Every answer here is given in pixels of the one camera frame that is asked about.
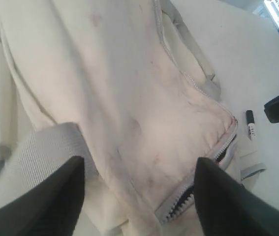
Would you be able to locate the white fabric backpack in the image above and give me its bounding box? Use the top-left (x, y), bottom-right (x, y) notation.
top-left (0, 0), bottom-right (265, 236)

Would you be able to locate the white black marker pen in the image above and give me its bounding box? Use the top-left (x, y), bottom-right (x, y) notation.
top-left (246, 110), bottom-right (256, 141)

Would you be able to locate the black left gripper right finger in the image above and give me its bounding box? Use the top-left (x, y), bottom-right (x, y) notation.
top-left (194, 158), bottom-right (279, 236)

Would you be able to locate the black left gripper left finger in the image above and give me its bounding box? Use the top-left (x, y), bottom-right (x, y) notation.
top-left (0, 156), bottom-right (85, 236)

